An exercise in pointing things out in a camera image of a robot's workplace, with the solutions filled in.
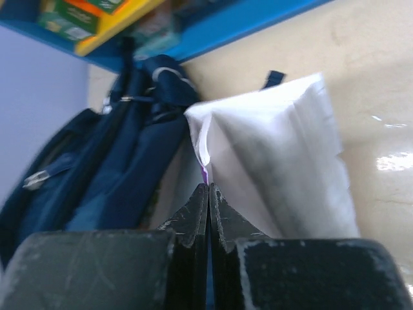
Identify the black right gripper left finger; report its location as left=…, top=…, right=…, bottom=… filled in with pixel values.
left=1, top=184, right=208, bottom=309

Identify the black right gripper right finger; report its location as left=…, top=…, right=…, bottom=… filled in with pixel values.
left=208, top=185, right=412, bottom=309

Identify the purple Roald Dahl book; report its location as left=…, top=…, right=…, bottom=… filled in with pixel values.
left=185, top=73, right=360, bottom=238

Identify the navy blue student backpack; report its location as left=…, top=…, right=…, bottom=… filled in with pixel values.
left=0, top=36, right=288, bottom=269

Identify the blue shelf unit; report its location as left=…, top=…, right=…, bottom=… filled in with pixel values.
left=1, top=1, right=320, bottom=71

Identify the small green box left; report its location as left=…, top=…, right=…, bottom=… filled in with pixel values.
left=37, top=0, right=102, bottom=42

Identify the small green box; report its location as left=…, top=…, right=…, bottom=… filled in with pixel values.
left=66, top=0, right=127, bottom=15
left=37, top=0, right=102, bottom=42

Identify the small green box right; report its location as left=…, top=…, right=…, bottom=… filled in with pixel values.
left=66, top=0, right=127, bottom=15

